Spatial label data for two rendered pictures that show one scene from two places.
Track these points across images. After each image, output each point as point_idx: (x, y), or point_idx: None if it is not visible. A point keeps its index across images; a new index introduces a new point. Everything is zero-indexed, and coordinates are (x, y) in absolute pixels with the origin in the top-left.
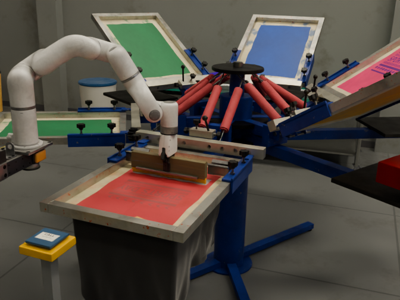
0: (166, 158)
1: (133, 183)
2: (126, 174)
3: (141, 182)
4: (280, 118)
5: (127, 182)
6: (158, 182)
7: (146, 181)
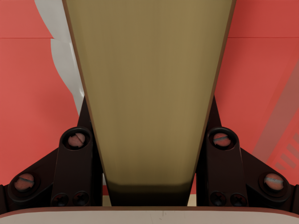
0: (189, 194)
1: (286, 146)
2: (194, 187)
3: (273, 126)
4: None
5: (281, 163)
6: (260, 61)
7: (252, 116)
